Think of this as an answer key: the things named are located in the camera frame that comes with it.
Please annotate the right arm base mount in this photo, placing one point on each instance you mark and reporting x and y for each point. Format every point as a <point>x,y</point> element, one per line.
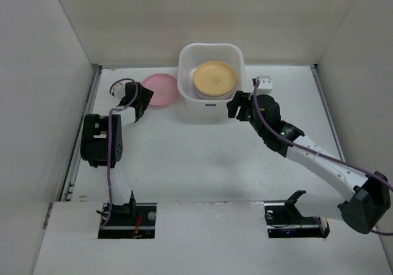
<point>284,220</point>

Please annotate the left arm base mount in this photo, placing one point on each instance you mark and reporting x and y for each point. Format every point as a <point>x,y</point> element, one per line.
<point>126,223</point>

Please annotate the white plastic bin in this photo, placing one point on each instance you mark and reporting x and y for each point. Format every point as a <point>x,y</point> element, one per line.
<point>193,55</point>

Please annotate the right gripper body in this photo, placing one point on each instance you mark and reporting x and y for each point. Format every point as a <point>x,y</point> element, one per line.
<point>242,107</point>

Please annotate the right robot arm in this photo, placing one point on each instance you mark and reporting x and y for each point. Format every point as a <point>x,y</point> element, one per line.
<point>364,195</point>

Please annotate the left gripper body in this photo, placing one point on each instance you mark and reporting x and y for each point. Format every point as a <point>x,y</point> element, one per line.
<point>145,98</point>

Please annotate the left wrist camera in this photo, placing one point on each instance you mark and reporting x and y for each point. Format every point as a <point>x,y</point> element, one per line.
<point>118,90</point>

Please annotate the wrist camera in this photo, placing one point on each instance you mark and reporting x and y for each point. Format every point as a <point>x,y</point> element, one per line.
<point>118,90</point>
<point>263,85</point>

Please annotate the yellow plate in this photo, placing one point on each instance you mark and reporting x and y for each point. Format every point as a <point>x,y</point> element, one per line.
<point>200,93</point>
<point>214,77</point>

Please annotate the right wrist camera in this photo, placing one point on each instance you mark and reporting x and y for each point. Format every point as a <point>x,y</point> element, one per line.
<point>263,85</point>

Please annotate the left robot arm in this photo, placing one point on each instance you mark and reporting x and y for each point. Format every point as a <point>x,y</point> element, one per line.
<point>102,143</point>

